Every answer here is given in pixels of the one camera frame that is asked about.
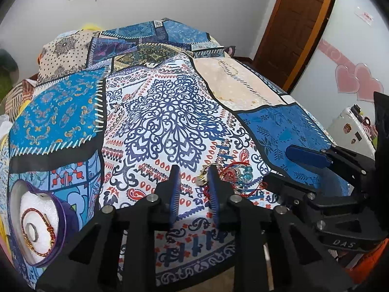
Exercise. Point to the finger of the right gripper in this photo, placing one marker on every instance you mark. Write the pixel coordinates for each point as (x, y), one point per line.
(285, 187)
(300, 155)

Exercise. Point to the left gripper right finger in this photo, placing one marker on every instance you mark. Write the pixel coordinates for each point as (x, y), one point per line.
(220, 192)

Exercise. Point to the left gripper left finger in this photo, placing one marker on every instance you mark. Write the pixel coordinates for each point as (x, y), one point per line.
(169, 193)

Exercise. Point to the gold ring keychain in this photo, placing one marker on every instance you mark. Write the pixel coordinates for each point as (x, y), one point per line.
(201, 178)

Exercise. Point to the orange sleeve forearm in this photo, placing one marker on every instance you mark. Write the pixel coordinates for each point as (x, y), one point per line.
(360, 272)

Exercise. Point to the purple heart-shaped jewelry box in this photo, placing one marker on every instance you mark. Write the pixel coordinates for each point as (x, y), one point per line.
(41, 222)

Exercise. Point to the white suitcase with stickers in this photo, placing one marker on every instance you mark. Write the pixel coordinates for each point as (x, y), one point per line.
(349, 130)

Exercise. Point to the patchwork blue bedspread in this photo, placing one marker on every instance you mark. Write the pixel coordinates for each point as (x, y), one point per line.
(109, 114)

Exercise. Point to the brown wooden door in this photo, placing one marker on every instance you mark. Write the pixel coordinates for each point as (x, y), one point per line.
(292, 29)

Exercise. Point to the pink heart wall decal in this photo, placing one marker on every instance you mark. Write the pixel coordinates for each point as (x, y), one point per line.
(351, 78)

